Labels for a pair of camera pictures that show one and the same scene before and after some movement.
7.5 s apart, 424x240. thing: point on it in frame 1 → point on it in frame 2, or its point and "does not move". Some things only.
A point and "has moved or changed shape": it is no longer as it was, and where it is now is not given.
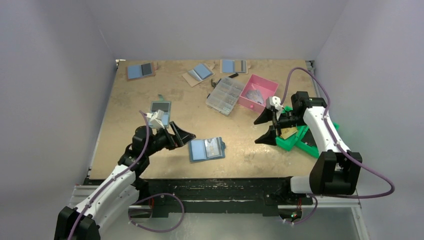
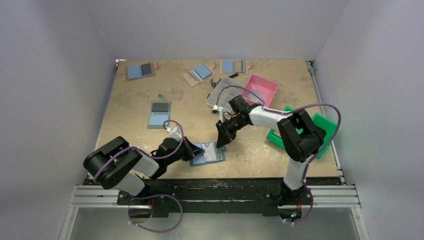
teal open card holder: (162, 104) does not move
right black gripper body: (275, 122) → (228, 126)
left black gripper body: (162, 139) → (183, 152)
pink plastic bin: (255, 92) does not move
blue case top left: (136, 71) does not move
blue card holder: (211, 148) has moved or changed shape
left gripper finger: (180, 138) → (194, 150)
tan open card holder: (200, 72) does not move
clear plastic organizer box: (225, 95) does not move
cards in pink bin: (256, 96) does not move
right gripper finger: (269, 138) → (223, 136)
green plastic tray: (290, 142) does not move
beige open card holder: (233, 66) does not move
